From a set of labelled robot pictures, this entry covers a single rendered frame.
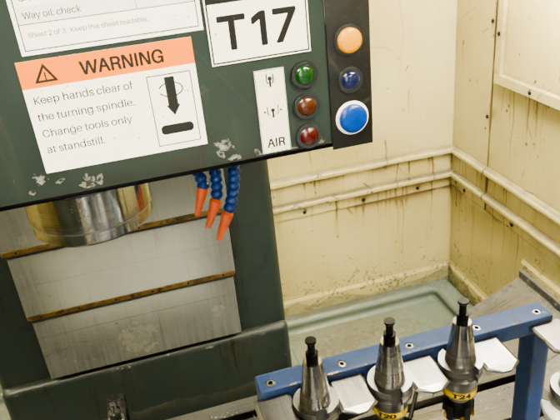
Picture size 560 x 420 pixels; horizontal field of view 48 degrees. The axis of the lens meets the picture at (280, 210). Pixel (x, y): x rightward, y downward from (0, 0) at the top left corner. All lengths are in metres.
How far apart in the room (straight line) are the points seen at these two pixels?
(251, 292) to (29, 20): 1.07
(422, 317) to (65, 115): 1.65
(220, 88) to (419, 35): 1.28
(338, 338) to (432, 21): 0.98
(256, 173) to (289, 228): 0.53
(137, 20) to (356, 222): 1.46
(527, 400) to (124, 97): 0.83
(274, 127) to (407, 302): 1.56
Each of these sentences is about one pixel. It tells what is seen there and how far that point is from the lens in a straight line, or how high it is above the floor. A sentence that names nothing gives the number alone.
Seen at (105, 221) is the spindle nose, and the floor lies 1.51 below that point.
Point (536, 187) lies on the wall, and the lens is 1.69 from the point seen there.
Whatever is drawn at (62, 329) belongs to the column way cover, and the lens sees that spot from 1.50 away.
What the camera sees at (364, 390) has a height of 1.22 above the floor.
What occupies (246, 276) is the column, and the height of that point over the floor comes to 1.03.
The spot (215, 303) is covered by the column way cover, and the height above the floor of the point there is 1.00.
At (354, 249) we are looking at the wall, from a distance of 2.02.
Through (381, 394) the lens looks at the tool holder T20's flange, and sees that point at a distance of 0.91.
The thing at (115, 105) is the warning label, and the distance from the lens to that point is 0.61.
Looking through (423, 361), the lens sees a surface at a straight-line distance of 0.97.
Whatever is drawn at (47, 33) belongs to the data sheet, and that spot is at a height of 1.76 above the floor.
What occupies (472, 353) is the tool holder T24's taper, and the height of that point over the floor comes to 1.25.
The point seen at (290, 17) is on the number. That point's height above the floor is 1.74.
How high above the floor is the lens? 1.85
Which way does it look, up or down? 27 degrees down
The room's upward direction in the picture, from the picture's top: 6 degrees counter-clockwise
